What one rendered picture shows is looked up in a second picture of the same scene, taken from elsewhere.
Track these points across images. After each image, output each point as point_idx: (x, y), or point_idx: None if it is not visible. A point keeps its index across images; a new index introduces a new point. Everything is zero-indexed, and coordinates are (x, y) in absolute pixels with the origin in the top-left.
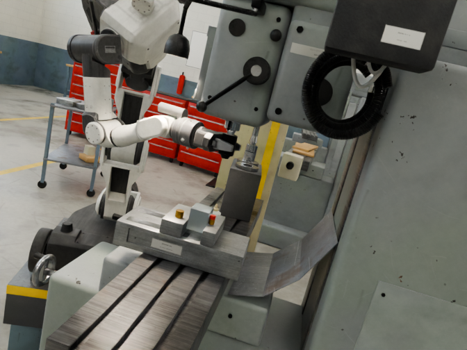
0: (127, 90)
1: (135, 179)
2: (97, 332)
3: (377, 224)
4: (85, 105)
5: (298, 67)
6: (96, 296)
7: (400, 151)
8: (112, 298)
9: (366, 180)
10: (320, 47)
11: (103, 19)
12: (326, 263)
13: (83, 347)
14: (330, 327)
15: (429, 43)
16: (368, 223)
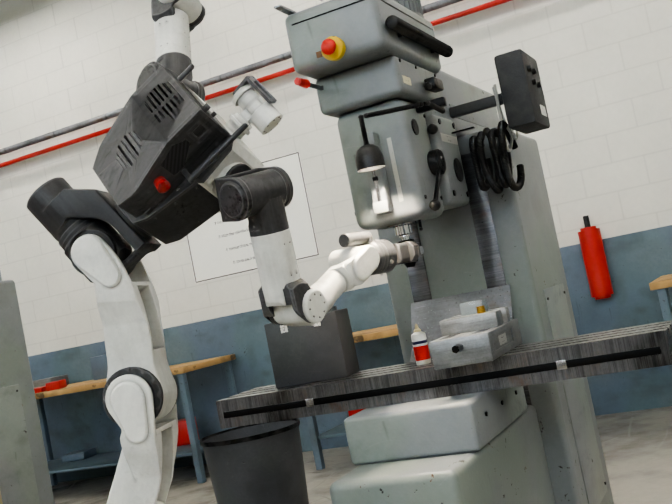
0: (137, 283)
1: (176, 440)
2: (645, 330)
3: (530, 248)
4: (288, 274)
5: (447, 152)
6: (598, 340)
7: (518, 192)
8: (596, 339)
9: (518, 219)
10: (447, 133)
11: (235, 151)
12: None
13: (664, 327)
14: None
15: (546, 112)
16: (529, 249)
